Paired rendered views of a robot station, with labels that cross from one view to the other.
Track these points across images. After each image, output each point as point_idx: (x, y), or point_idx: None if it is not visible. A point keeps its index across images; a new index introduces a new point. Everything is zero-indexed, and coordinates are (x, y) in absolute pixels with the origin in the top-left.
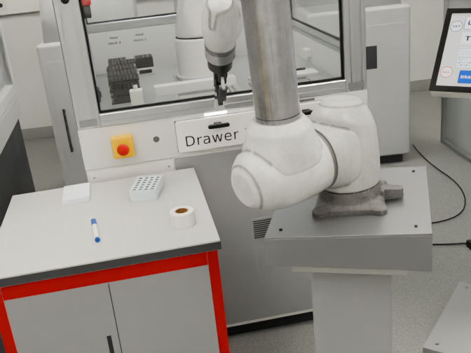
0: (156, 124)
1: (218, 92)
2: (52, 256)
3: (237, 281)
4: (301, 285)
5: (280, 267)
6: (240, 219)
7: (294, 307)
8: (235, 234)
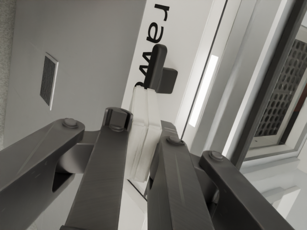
0: None
1: (9, 176)
2: None
3: (32, 11)
4: (16, 87)
5: (27, 73)
6: (61, 45)
7: (11, 69)
8: (55, 30)
